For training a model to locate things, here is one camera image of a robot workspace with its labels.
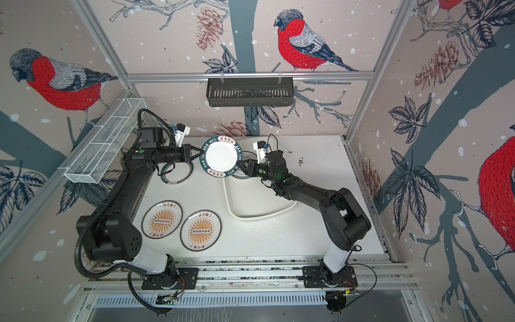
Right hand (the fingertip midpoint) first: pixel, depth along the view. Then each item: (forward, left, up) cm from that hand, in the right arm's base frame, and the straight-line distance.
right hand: (237, 165), depth 82 cm
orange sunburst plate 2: (-20, +17, -21) cm, 33 cm away
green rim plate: (+3, +7, +3) cm, 8 cm away
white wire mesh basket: (+2, +52, +12) cm, 53 cm away
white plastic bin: (-3, -2, -23) cm, 24 cm away
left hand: (+1, +14, +8) cm, 16 cm away
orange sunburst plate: (-16, +36, -20) cm, 44 cm away
